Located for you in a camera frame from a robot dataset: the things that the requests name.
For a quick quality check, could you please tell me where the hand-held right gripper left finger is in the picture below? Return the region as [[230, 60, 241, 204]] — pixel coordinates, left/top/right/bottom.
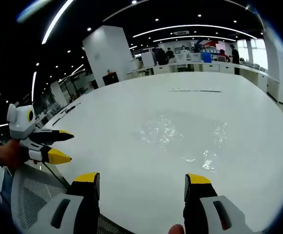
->
[[26, 172, 101, 234]]

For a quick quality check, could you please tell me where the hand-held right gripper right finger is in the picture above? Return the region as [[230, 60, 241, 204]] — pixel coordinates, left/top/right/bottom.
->
[[183, 173, 258, 234]]

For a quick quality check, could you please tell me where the clear plastic food packaging bag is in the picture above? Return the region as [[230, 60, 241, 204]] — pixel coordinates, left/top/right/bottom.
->
[[182, 119, 231, 174], [130, 114, 185, 148]]

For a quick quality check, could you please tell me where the person's left hand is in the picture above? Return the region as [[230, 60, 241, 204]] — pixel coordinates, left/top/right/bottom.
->
[[0, 139, 30, 169]]

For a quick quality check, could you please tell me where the person's right hand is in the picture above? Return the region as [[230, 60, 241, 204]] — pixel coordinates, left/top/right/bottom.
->
[[169, 224, 185, 234]]

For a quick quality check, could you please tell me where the thin black tool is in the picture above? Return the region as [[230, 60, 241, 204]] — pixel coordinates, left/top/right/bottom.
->
[[52, 102, 81, 126]]

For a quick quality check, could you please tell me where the white perforated mesh basket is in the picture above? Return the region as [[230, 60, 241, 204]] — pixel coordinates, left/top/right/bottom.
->
[[9, 162, 124, 234]]

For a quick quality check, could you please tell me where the black cabinet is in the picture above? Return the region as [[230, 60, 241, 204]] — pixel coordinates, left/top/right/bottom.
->
[[102, 72, 120, 86]]

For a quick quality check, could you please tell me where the thin black strip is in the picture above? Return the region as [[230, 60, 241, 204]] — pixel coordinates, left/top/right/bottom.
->
[[168, 89, 222, 94]]

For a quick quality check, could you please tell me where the white cabinet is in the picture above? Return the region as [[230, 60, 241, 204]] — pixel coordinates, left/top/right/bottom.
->
[[141, 52, 156, 68]]

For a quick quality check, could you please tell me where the long white counter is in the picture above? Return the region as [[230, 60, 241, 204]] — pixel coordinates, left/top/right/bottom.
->
[[127, 60, 281, 104]]

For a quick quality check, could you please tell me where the curved ceiling light strip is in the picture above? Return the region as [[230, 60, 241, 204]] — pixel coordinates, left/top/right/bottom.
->
[[132, 24, 258, 40]]

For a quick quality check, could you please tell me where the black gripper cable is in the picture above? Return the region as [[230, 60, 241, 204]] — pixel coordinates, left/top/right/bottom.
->
[[41, 160, 70, 190]]

